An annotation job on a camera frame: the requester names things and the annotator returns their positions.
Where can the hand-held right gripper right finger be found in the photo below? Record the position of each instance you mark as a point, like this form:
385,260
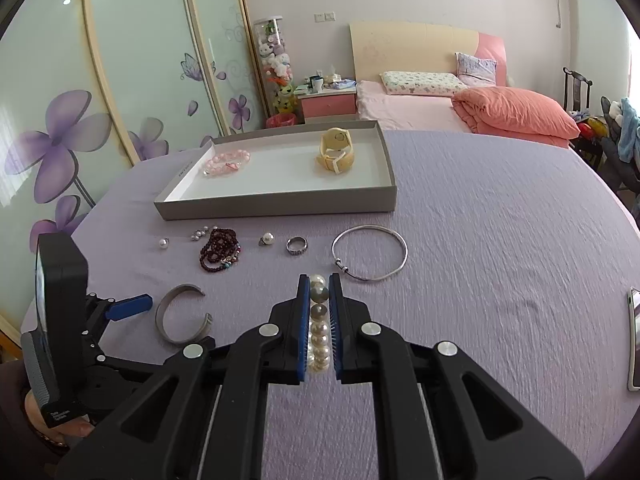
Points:
336,330

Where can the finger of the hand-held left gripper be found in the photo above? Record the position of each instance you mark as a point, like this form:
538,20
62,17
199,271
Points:
131,306
130,367

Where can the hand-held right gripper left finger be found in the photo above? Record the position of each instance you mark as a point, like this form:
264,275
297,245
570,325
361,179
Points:
301,330

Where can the white pearl strand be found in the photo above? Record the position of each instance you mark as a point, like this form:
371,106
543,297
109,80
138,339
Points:
318,332

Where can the thin silver bangle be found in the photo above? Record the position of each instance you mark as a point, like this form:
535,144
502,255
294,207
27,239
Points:
342,263

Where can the grey cardboard tray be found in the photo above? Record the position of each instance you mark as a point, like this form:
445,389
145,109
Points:
280,180

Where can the person's left hand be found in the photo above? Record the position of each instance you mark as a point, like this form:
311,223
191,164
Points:
67,430

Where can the small pearl cluster earring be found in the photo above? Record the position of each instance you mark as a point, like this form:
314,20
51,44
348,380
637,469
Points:
200,233

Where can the yellow wrist watch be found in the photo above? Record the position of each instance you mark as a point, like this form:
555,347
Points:
334,140

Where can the trash bin with pink bag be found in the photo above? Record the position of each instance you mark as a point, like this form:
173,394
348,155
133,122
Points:
280,121

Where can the pink white nightstand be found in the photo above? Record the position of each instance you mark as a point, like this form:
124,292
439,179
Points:
327,105

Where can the bed with pink sheet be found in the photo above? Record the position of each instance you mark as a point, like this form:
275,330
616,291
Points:
410,110

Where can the white mug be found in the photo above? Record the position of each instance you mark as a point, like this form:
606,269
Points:
315,84

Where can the tissue box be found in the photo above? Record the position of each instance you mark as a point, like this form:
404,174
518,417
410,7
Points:
333,78

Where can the patterned white pillow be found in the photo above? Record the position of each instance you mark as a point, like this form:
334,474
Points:
420,82

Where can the plush toy display tube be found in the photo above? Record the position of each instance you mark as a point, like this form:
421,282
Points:
274,60

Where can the flower print wardrobe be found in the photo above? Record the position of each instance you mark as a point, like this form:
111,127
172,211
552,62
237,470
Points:
150,35

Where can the folded pink quilt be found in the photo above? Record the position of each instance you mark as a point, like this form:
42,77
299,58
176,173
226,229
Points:
515,110

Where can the cream pink headboard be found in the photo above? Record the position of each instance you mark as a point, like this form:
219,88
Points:
410,45

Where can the purple pillow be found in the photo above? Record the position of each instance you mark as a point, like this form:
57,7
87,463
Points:
475,67

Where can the smartphone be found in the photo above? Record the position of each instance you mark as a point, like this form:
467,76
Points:
634,340

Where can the colourful toys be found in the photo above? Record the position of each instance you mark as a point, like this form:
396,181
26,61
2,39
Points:
592,127

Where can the dark wooden chair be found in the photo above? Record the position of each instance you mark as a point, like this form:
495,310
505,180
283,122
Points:
575,90

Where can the blue cloth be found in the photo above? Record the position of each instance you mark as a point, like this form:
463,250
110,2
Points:
629,130

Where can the wall socket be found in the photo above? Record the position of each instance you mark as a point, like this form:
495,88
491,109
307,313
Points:
324,16

